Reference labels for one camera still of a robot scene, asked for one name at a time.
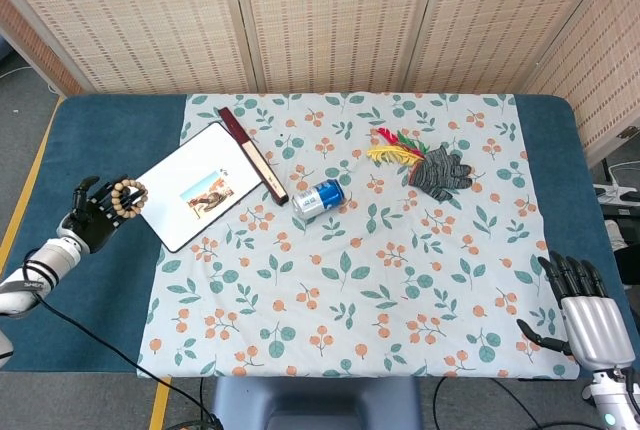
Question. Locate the white board black rim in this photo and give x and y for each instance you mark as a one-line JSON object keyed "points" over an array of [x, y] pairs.
{"points": [[165, 180]]}

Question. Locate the floral leaf berry tablecloth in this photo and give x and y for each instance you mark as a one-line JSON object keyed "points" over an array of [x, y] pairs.
{"points": [[350, 300]]}

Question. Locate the blue silver drink can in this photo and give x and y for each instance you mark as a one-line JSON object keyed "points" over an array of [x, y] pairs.
{"points": [[320, 197]]}

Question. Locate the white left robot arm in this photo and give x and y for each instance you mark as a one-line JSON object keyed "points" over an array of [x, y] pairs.
{"points": [[50, 257]]}

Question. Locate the colourful feather shuttlecock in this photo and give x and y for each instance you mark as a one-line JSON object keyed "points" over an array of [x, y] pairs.
{"points": [[395, 152]]}

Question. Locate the grey striped knit glove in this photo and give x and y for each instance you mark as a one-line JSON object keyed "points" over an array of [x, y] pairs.
{"points": [[440, 175]]}

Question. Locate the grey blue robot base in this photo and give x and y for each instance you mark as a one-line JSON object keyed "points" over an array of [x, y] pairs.
{"points": [[310, 400]]}

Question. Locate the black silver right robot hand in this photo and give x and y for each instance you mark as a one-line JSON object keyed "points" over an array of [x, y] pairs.
{"points": [[592, 330]]}

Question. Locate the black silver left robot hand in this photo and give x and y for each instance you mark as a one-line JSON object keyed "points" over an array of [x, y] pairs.
{"points": [[92, 222]]}

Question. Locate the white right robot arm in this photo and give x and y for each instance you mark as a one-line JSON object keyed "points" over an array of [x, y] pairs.
{"points": [[615, 402]]}

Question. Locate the dark red folded fan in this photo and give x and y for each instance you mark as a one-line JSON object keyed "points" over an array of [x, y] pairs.
{"points": [[250, 155]]}

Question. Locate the woven bamboo folding screen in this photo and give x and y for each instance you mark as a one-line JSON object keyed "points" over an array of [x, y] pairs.
{"points": [[325, 25]]}

